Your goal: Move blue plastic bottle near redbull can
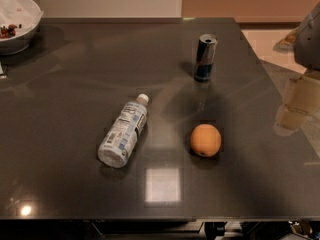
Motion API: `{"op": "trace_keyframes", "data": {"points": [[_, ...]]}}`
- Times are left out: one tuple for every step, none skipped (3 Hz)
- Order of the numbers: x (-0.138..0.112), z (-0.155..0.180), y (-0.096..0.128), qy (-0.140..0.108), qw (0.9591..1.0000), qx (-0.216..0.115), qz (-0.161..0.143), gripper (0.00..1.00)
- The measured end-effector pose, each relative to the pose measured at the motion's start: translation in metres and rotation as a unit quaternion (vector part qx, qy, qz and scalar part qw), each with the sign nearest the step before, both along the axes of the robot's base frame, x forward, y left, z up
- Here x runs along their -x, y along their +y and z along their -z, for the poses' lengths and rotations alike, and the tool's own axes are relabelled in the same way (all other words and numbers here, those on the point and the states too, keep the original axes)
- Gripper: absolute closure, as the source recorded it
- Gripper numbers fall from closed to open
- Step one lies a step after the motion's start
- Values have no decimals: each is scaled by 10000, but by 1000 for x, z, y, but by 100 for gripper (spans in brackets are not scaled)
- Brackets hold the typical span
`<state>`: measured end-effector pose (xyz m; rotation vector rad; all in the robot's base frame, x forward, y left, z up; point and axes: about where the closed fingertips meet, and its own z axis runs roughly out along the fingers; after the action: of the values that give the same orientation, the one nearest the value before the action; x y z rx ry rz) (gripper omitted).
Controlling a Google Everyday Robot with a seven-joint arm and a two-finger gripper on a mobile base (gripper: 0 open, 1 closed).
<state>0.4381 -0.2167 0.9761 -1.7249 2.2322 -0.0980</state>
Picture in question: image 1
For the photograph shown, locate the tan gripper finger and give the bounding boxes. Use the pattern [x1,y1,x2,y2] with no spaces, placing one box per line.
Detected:
[273,105,308,136]

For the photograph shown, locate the blue label plastic bottle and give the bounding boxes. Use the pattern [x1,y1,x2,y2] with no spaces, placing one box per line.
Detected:
[97,94,149,168]

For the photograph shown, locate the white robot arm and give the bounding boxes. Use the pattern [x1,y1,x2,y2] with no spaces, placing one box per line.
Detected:
[274,3,320,136]

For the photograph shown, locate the redbull can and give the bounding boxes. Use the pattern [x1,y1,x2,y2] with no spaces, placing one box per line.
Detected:
[193,34,218,82]

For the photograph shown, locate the orange fruit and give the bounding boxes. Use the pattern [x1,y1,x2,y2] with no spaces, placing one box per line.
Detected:
[190,124,222,157]

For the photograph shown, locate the white bowl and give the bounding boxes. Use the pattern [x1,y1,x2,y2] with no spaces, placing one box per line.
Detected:
[0,0,43,55]

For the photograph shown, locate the red snack items in bowl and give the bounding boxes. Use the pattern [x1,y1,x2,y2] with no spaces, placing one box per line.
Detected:
[0,24,22,39]

